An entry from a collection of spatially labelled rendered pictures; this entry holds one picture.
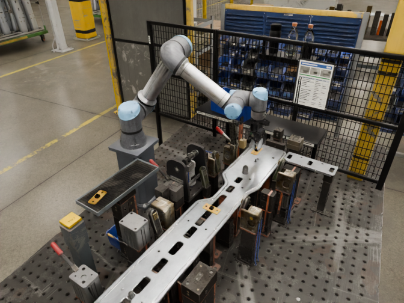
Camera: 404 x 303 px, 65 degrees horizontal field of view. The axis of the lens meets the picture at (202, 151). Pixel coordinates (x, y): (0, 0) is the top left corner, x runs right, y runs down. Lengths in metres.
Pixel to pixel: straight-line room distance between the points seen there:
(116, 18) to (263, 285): 3.51
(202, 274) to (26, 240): 2.10
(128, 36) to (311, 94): 2.67
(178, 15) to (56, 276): 2.85
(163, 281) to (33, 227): 2.07
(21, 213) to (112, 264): 1.78
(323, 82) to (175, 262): 1.39
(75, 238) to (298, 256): 1.08
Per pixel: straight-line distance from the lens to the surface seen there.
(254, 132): 1.66
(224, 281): 1.64
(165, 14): 3.84
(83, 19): 9.07
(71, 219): 1.35
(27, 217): 3.32
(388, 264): 2.92
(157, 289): 1.26
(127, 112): 1.71
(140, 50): 4.18
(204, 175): 1.62
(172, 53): 1.51
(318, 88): 2.14
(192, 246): 1.37
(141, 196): 1.95
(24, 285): 1.83
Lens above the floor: 2.04
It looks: 33 degrees down
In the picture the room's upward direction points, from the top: 1 degrees counter-clockwise
